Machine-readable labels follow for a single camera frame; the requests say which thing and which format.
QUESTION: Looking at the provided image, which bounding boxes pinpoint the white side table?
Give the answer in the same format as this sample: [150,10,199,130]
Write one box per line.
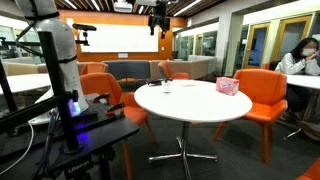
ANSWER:
[0,73,53,95]

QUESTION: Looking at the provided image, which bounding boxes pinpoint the chrome table pedestal base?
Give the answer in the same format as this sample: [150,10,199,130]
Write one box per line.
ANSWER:
[147,120,219,180]

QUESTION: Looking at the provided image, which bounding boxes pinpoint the white projection screen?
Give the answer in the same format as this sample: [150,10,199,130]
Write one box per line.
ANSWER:
[79,23,160,54]

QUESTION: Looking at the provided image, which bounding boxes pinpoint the black tripod head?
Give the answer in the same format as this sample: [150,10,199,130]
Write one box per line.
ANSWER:
[61,156,96,180]

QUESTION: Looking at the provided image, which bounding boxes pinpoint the round white meeting table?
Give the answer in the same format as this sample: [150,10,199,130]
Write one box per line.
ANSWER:
[285,73,320,90]

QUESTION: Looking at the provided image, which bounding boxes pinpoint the black camera stand pole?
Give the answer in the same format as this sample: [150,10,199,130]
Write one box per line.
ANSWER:
[37,30,83,155]

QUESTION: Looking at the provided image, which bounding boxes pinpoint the pink tissue box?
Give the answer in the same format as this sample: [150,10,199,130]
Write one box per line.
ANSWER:
[215,76,240,97]

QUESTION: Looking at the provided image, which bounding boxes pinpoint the grey sofa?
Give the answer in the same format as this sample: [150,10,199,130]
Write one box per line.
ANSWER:
[102,59,152,81]

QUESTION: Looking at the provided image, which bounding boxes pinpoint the woman with face mask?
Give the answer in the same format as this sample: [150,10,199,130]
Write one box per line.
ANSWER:
[274,37,320,114]

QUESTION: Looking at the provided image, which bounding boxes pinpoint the beige sofa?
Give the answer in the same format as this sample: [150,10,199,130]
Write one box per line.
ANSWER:
[1,56,48,77]
[149,54,218,81]

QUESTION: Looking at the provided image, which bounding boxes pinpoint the ceiling projector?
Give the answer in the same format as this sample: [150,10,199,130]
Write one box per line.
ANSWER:
[113,0,134,14]

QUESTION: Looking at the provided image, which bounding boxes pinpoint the black stand crossbar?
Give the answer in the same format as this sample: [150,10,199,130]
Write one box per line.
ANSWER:
[0,96,61,134]

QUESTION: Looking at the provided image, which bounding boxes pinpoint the black cable bundle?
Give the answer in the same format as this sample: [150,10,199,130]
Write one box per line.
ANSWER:
[31,109,61,180]

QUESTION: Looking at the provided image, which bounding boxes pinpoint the black slanted pole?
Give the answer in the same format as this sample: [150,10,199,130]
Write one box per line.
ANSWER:
[0,59,18,113]

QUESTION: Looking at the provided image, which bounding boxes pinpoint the white cable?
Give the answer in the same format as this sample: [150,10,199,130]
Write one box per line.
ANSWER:
[0,121,35,176]

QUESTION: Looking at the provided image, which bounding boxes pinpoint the white paper cup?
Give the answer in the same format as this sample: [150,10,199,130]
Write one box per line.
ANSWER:
[162,80,172,95]

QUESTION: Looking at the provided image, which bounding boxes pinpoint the black robot cart top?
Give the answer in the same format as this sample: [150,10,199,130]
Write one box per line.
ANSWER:
[0,93,140,180]

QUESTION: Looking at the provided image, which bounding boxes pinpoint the yellow framed glass door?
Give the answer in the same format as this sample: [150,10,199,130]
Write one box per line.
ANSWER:
[242,22,271,69]
[271,14,314,63]

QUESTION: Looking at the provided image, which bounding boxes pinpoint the black stereo camera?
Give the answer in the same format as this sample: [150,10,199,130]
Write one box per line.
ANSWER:
[72,23,98,33]

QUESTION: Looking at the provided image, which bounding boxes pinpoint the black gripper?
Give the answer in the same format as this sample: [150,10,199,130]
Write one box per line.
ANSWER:
[148,0,171,40]

